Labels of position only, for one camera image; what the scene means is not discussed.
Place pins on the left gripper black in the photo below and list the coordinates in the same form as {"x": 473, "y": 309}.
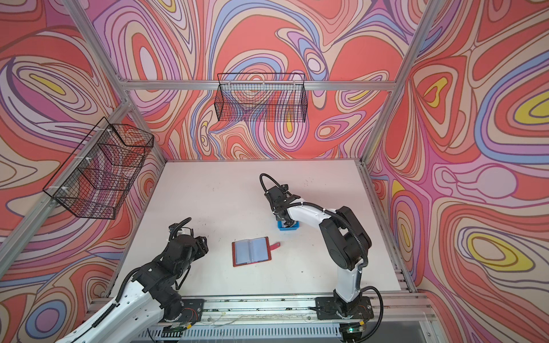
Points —
{"x": 200, "y": 246}

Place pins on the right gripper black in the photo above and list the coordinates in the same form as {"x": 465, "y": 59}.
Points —
{"x": 278, "y": 217}

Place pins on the blue plastic card tray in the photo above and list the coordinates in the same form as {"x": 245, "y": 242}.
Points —
{"x": 283, "y": 226}

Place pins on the red leather card holder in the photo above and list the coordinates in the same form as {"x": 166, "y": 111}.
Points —
{"x": 258, "y": 250}

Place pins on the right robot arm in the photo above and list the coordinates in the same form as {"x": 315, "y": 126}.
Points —
{"x": 346, "y": 242}

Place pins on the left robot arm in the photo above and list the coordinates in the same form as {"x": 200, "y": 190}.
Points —
{"x": 150, "y": 294}

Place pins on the black wire basket back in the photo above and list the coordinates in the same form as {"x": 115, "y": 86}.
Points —
{"x": 261, "y": 97}

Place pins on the black wire basket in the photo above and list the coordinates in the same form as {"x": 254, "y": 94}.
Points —
{"x": 261, "y": 97}
{"x": 94, "y": 182}

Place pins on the black wire basket left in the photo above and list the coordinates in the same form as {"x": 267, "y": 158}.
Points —
{"x": 94, "y": 182}

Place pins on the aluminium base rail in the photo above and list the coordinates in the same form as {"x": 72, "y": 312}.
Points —
{"x": 392, "y": 317}

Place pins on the aluminium cage frame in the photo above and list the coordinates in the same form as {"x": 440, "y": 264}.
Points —
{"x": 18, "y": 239}

